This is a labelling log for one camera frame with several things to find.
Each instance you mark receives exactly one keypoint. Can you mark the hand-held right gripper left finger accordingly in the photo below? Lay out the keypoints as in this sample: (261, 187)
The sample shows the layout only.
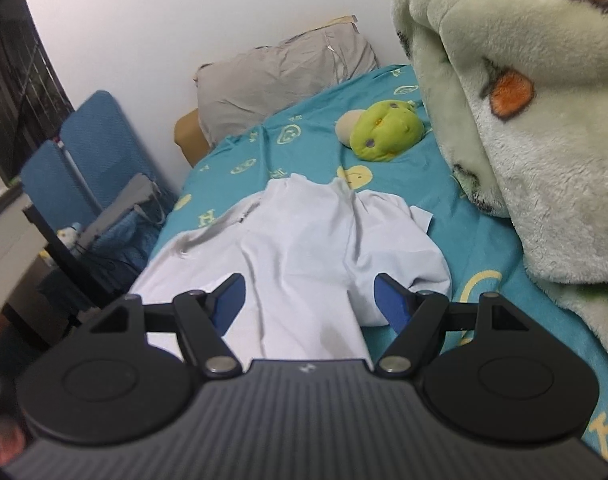
(234, 294)

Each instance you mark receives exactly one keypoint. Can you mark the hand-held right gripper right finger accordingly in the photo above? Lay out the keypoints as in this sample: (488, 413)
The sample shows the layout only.
(388, 301)

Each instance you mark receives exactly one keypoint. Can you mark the white shirt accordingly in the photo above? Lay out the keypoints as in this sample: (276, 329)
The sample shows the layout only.
(294, 245)

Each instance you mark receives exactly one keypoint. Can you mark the grey bag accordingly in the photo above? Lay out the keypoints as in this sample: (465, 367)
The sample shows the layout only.
(126, 200)

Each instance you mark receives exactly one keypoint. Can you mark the yellow foam mattress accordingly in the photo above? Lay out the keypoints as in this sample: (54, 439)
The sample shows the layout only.
(189, 137)

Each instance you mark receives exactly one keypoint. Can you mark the green plush toy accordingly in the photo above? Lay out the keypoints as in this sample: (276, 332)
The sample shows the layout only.
(384, 130)

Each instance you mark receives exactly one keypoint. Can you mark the teal printed bed sheet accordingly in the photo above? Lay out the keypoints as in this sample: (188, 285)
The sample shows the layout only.
(299, 135)

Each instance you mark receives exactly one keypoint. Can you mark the small white plush toy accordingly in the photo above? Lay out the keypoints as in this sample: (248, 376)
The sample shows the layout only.
(68, 236)

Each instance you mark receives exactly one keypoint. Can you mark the blue folding chair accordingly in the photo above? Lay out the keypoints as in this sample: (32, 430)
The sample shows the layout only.
(91, 135)

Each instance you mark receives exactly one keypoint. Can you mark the grey pillow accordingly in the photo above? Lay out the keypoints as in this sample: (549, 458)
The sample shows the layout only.
(279, 80)

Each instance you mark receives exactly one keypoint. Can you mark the green fleece blanket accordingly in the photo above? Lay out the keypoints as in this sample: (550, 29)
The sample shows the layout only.
(534, 110)

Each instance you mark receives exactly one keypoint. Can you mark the dark window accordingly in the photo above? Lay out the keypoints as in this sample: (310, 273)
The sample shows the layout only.
(14, 70)

